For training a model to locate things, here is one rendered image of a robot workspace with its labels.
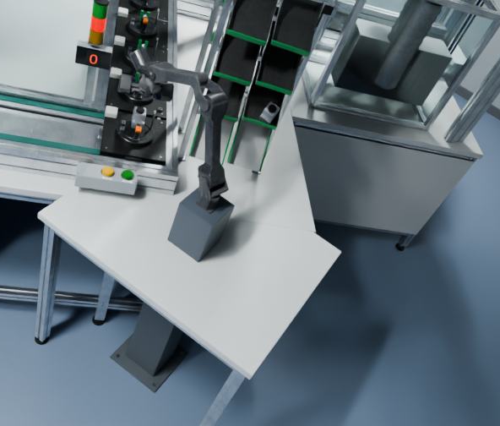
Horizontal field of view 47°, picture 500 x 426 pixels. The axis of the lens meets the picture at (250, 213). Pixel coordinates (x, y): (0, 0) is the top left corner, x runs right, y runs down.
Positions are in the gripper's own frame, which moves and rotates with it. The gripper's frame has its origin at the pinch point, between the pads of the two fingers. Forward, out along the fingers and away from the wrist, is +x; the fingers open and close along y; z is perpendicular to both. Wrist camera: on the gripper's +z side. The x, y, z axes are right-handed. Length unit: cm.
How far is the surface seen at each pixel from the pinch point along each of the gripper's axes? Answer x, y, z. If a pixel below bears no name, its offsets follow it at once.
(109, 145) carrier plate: 10.1, 9.1, -19.7
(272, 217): 10, -57, -37
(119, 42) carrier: 50, 9, 33
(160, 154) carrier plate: 10.1, -9.5, -19.7
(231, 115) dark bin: -6.8, -31.1, -4.4
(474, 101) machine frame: 35, -164, 36
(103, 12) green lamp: -11.3, 17.7, 20.6
